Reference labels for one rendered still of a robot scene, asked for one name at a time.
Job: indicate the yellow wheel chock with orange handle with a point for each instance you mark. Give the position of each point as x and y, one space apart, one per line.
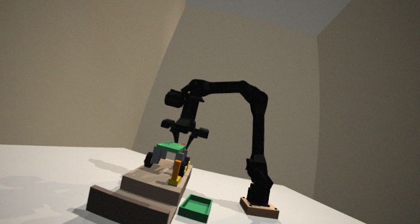
174 179

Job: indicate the brown wooden ramp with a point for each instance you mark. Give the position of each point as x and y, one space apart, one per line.
144 197

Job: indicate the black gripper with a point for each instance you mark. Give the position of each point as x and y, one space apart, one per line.
203 133

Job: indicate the green tray floor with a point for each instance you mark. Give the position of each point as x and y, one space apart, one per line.
197 206

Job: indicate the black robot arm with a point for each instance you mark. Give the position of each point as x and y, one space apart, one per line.
259 190

